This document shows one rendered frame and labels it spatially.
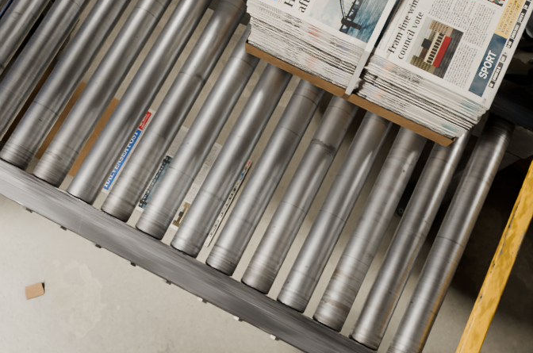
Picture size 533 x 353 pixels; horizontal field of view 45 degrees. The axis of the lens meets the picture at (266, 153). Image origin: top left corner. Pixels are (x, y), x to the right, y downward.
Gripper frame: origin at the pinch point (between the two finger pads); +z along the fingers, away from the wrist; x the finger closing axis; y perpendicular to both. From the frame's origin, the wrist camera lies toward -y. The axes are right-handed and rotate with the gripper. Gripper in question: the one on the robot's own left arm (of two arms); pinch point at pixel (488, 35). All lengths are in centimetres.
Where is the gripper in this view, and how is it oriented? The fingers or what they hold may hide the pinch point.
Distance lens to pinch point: 123.3
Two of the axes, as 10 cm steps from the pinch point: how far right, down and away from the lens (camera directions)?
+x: -4.4, 8.7, -2.3
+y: 0.4, -2.4, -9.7
